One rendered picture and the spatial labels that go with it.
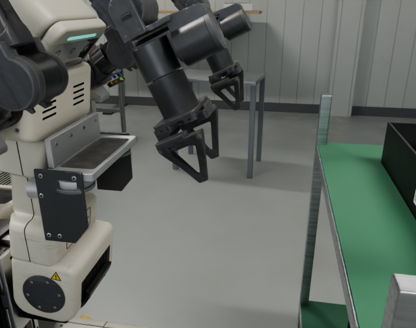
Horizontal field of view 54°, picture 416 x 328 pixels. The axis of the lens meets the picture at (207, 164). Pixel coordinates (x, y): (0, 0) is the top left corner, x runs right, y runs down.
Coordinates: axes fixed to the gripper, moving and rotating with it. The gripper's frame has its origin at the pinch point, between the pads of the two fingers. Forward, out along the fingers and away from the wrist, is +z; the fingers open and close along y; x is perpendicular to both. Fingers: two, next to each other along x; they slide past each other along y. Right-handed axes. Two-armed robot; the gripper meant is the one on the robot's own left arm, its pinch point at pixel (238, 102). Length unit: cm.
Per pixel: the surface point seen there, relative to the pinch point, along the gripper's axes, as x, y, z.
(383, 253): -18.8, -36.8, 27.9
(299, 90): 1, 442, 85
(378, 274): -17, -43, 27
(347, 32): -76, 431, 40
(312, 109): -5, 441, 113
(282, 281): 32, 80, 107
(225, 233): 63, 121, 91
